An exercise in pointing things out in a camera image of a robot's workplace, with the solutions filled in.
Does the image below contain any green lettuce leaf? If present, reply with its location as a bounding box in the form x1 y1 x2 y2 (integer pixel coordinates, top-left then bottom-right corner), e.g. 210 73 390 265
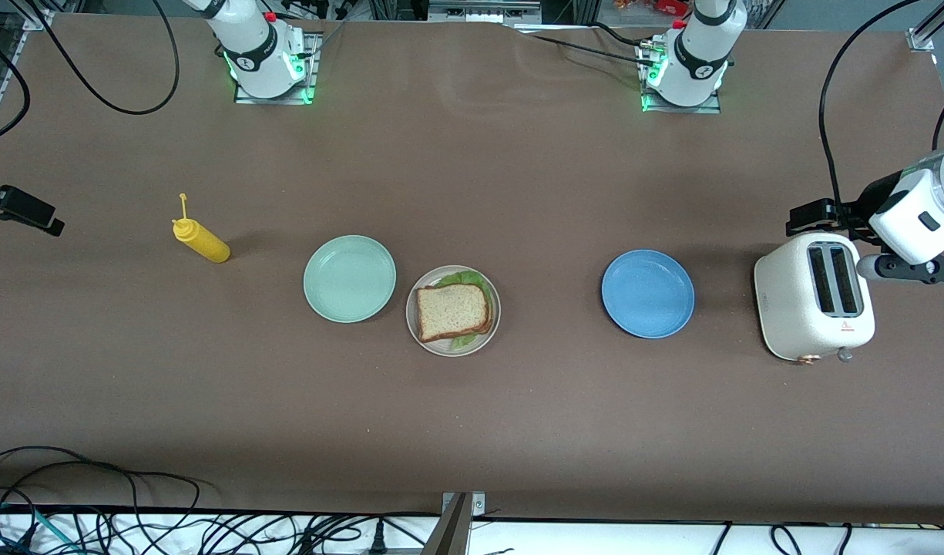
439 270 494 349

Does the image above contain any beige plate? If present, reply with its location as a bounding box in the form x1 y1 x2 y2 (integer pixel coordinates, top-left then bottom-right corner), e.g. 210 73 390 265
405 264 502 358

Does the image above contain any aluminium profile post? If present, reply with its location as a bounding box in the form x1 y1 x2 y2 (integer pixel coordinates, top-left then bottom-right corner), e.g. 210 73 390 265
422 492 472 555

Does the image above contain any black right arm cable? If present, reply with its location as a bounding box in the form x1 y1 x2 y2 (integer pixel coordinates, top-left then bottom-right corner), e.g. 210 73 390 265
0 0 181 147

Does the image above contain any red orange object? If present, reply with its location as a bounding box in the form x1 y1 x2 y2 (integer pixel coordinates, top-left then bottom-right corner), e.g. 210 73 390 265
614 0 690 16

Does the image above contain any small metal bracket plate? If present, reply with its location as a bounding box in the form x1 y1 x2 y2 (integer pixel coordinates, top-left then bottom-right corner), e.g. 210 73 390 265
441 491 486 519

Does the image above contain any black power cable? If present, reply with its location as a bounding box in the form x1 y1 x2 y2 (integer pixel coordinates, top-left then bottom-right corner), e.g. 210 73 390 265
510 27 657 70

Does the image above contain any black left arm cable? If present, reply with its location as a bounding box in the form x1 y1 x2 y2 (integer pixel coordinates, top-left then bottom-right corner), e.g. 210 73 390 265
818 0 944 240

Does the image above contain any yellow mustard squeeze bottle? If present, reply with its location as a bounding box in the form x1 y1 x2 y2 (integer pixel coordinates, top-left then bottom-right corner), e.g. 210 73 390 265
172 193 231 264

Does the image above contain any brown bread slice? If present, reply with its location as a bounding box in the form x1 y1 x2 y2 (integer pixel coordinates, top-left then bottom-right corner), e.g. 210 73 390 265
415 282 491 343

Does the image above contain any aluminium table frame rail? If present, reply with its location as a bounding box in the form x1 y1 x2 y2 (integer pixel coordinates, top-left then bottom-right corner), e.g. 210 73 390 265
907 0 944 53
0 0 56 151

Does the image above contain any teal cable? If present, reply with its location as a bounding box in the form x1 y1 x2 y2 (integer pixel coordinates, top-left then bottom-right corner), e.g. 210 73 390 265
0 501 79 555

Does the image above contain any grey metal box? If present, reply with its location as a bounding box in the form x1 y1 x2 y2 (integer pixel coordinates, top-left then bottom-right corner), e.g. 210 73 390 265
428 0 542 24

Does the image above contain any blue plate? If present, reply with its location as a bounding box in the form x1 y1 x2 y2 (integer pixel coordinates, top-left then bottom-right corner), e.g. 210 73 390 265
601 249 696 339

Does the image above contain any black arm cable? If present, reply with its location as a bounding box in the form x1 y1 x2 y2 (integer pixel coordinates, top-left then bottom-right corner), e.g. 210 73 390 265
0 0 181 147
818 0 944 240

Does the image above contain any black looped cable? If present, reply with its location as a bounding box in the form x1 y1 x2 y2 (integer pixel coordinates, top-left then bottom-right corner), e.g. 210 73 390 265
771 524 805 555
0 446 203 540

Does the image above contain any mint green plate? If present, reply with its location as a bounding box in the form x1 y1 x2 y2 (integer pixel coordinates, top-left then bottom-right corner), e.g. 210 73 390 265
303 234 398 324

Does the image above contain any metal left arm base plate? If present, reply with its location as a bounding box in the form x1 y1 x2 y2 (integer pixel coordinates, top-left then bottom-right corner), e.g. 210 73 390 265
637 40 723 115

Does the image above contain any white toaster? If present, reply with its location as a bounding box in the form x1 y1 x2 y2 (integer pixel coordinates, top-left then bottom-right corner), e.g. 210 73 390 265
754 233 877 365

